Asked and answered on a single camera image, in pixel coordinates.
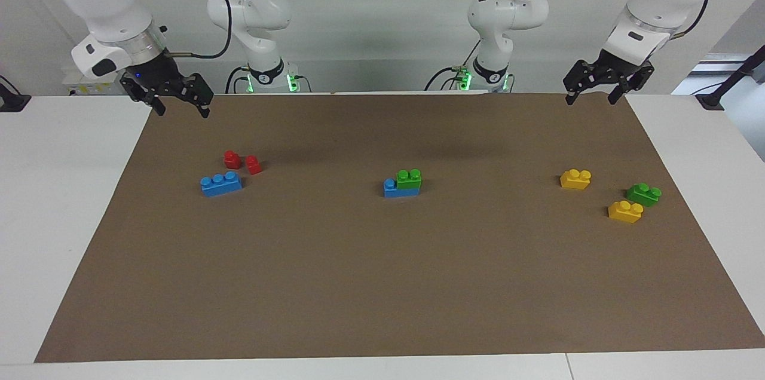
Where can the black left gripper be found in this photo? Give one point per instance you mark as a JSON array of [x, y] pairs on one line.
[[609, 72]]

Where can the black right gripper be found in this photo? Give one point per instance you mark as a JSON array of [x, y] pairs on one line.
[[161, 78]]

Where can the green toy block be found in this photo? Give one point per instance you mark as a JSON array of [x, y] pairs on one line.
[[410, 180], [643, 195]]

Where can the blue toy block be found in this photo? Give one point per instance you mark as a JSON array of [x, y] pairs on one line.
[[221, 184], [391, 190]]

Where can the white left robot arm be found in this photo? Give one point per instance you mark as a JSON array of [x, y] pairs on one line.
[[651, 3]]

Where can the small red toy block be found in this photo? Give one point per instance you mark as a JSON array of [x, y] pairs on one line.
[[232, 160], [254, 165]]

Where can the yellow toy block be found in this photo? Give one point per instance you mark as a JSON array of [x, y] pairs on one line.
[[625, 213], [575, 180]]

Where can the black stand with pole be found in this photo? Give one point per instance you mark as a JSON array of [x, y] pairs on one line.
[[711, 99]]

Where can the black table clamp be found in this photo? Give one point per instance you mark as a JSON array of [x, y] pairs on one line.
[[12, 102]]

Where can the brown paper mat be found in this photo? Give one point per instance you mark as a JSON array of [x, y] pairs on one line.
[[382, 278]]

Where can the white wall box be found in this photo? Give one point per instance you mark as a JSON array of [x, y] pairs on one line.
[[89, 89]]

